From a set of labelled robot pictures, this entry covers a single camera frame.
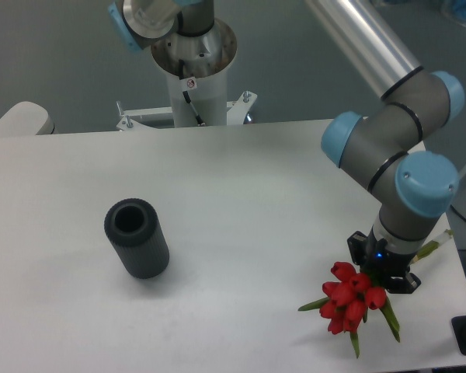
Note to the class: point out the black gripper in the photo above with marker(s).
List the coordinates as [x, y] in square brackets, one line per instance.
[375, 254]

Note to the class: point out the red tulip bouquet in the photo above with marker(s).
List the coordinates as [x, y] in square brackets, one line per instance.
[355, 292]

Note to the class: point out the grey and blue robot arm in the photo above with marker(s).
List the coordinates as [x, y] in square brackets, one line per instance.
[194, 49]

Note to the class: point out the dark grey ribbed vase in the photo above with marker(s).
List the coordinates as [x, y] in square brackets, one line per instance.
[133, 229]

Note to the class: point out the white chair armrest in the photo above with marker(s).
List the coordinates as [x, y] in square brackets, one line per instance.
[26, 119]

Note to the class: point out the white pedestal base frame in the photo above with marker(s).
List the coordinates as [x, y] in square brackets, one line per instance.
[237, 112]

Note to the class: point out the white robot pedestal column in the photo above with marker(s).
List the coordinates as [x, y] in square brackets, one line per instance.
[208, 95]

